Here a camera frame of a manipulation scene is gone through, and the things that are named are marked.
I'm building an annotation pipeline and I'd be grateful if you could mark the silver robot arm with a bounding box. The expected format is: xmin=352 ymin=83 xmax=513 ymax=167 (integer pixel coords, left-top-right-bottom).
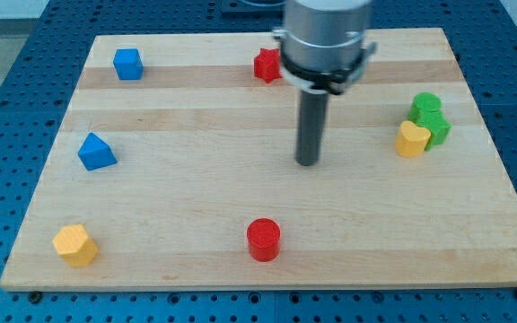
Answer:
xmin=273 ymin=0 xmax=377 ymax=95

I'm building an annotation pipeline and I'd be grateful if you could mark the blue triangle block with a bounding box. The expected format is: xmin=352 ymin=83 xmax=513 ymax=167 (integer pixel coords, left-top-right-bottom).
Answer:
xmin=78 ymin=133 xmax=118 ymax=171

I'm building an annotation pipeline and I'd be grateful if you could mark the yellow hexagon block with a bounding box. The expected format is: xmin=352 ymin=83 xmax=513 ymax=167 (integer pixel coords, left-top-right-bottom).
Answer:
xmin=52 ymin=223 xmax=99 ymax=267

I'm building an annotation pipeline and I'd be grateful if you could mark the red cylinder block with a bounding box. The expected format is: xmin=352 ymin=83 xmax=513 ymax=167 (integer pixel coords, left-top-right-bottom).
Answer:
xmin=247 ymin=218 xmax=281 ymax=262

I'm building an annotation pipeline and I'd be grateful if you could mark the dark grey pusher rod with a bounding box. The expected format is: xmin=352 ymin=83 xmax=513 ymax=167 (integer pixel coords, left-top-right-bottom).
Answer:
xmin=294 ymin=92 xmax=329 ymax=166

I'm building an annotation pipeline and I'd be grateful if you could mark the wooden board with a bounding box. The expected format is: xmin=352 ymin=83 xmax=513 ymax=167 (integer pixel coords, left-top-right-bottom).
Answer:
xmin=0 ymin=28 xmax=517 ymax=292

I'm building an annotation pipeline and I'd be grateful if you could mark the red star block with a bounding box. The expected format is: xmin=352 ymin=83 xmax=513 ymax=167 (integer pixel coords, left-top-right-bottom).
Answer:
xmin=253 ymin=48 xmax=281 ymax=83

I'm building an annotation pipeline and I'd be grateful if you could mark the yellow heart block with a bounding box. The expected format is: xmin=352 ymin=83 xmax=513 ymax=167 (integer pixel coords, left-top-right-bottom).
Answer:
xmin=395 ymin=120 xmax=432 ymax=158

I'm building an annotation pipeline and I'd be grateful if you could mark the blue cube block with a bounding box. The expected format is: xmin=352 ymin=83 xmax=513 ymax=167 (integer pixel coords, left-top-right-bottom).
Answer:
xmin=113 ymin=48 xmax=143 ymax=81

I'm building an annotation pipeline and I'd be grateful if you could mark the green cylinder block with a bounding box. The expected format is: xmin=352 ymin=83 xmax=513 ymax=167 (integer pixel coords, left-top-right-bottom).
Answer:
xmin=407 ymin=92 xmax=442 ymax=122

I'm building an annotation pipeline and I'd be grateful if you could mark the green star block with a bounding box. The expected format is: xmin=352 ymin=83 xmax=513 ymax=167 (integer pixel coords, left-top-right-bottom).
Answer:
xmin=416 ymin=111 xmax=451 ymax=151

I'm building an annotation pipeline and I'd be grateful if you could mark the black clamp ring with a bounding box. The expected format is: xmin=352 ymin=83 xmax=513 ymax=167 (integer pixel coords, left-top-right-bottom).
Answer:
xmin=277 ymin=40 xmax=376 ymax=96

